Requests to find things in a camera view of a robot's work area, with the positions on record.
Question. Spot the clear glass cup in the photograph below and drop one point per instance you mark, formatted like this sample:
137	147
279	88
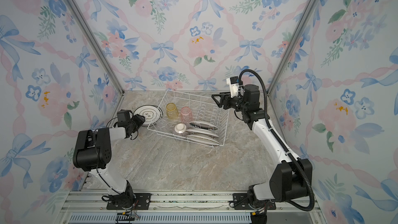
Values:
162	125

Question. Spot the right aluminium corner post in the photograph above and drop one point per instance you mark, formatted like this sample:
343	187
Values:
296	35

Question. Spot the white plate green red rim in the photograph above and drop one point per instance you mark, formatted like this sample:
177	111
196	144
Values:
203	125

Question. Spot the white plate dark rim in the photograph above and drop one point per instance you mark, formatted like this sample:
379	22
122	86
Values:
152	115

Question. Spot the white wire dish rack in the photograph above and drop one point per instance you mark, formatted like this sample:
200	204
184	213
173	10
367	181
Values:
203	109

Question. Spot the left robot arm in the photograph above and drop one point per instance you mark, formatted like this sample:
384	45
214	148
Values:
93	154

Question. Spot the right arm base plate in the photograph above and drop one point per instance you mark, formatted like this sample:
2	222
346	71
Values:
245	201

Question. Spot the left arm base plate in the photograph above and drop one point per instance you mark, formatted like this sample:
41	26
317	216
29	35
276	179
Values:
138	201

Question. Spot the white plate gold rim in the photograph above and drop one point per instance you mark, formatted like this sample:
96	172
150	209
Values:
140	110

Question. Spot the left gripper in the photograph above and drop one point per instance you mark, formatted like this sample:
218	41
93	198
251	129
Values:
140	120

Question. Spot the white plate front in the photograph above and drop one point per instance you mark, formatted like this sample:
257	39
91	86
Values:
203	140

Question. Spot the left aluminium corner post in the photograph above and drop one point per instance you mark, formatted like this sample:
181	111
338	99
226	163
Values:
90	37

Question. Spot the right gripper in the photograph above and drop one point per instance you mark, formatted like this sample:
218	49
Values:
224	98

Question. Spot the striped ceramic bowl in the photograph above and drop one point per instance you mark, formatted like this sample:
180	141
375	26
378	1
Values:
180	129

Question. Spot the yellow glass cup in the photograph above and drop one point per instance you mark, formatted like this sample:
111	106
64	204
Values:
172	111

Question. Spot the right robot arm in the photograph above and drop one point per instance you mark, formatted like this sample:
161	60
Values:
290	181

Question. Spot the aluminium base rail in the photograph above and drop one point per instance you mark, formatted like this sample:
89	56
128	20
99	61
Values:
181	207

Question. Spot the aluminium corner post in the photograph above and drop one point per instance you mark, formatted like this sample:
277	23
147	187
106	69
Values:
296	35
90	37

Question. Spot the pink glass cup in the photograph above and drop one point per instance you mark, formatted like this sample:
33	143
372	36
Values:
186	115

